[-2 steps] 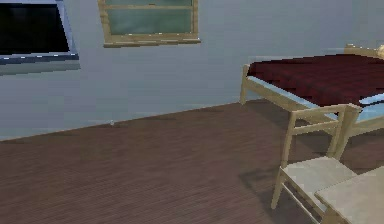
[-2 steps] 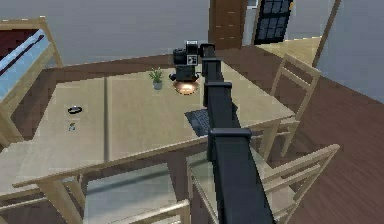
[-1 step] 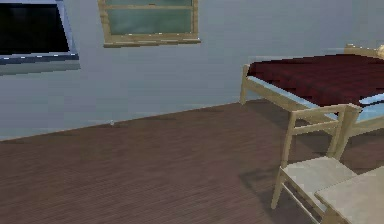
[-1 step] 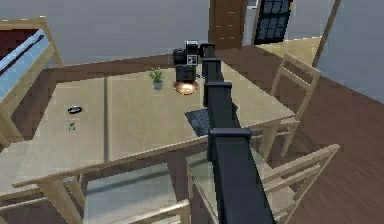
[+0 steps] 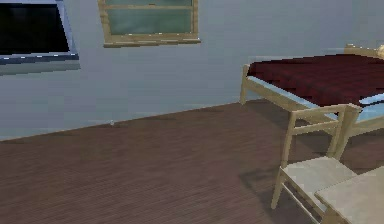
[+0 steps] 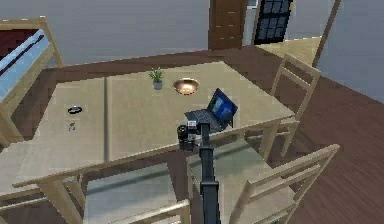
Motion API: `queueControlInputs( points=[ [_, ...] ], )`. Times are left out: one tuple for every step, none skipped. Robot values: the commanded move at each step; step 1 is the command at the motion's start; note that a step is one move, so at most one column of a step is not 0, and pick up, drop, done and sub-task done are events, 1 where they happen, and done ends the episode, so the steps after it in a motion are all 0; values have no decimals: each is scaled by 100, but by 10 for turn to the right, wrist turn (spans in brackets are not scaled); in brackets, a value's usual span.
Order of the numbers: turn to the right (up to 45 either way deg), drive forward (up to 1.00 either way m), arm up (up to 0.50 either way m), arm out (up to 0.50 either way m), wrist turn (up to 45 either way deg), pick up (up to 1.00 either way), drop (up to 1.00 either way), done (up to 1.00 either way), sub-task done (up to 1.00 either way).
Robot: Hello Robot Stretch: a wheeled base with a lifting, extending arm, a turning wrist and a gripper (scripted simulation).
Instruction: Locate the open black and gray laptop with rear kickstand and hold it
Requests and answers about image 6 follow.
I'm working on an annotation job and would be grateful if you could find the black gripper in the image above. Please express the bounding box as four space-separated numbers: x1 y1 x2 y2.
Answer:
176 124 198 153

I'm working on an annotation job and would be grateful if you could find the black and gray open laptop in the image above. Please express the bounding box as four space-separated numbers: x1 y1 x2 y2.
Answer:
184 87 239 134

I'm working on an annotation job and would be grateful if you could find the light wooden dining table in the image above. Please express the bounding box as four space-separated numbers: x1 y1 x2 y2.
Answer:
12 60 297 224

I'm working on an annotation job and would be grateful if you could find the copper bowl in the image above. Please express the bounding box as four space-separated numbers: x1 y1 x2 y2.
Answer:
172 77 201 96

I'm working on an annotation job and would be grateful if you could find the green plant in grey pot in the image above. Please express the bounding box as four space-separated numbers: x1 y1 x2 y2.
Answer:
148 67 165 91

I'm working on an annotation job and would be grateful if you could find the light wooden chair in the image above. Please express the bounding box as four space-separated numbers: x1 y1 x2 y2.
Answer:
82 162 192 224
185 139 341 224
0 139 86 215
244 52 322 159

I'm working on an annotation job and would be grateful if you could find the dark brown wooden door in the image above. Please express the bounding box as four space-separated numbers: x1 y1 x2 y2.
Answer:
208 0 249 52

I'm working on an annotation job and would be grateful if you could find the black paned window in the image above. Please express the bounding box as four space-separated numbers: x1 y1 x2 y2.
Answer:
253 0 295 46

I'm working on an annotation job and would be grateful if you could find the wooden bed blue mattress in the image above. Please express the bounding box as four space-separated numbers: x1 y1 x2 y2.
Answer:
0 15 65 148

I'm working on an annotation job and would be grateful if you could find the brown wooden door frame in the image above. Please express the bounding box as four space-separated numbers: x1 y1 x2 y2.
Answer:
311 0 343 68

